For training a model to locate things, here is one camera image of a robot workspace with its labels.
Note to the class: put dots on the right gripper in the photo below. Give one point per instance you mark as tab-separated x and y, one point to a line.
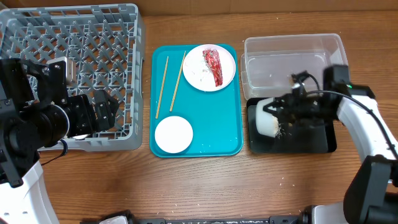
285	109

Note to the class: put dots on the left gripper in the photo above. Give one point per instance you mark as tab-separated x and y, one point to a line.
87	124

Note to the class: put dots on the grey bowl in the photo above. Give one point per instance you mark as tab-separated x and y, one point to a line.
266	123

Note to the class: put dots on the small pink-rimmed plate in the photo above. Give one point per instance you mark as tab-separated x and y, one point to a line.
173	134

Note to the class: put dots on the red wrapper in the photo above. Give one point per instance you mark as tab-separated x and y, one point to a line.
212	60

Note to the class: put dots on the wooden chopstick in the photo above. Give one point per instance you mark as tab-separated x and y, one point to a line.
177	83
162	88

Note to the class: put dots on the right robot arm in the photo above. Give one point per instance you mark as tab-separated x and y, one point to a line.
366	199

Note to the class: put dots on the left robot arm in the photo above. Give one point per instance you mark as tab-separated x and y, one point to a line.
36	112

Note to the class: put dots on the black waste tray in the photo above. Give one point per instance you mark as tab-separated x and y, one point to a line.
304	137

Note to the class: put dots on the grey dishwasher rack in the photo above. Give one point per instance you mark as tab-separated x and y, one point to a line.
106	42

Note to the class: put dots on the rice pile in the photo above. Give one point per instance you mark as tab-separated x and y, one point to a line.
281	129

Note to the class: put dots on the clear plastic container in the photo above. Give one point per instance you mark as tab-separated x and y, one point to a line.
268	62

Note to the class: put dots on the teal plastic tray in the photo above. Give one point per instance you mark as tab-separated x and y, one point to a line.
215	116

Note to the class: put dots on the large white plate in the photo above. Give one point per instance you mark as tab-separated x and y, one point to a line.
198	74

